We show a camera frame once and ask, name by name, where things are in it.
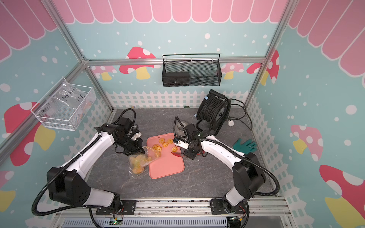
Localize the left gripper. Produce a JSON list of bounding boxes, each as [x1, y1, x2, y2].
[[115, 135, 145, 155]]

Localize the clear resealable bag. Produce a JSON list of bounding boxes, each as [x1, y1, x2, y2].
[[128, 146, 162, 176]]

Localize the red metal tongs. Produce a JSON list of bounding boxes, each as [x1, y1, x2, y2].
[[171, 152, 182, 157]]

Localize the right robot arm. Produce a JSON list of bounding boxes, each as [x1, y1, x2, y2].
[[174, 124, 280, 214]]

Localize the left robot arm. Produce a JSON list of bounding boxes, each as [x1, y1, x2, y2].
[[31, 108, 144, 217]]

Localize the clear tape roll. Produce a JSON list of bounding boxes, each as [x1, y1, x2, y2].
[[175, 121, 188, 137]]

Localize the pink plastic tray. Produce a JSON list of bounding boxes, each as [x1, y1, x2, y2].
[[146, 133, 185, 179]]

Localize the white power plug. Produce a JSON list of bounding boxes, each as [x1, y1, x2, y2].
[[228, 120, 234, 127]]

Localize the green rubber glove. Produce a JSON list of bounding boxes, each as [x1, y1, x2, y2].
[[233, 138, 257, 154]]

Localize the black cable reel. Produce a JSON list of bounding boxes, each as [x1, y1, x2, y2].
[[196, 89, 232, 136]]

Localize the black mesh wall basket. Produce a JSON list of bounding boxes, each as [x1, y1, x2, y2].
[[162, 53, 222, 87]]

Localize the clear wire wall basket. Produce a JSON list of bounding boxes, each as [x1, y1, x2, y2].
[[31, 78, 97, 131]]

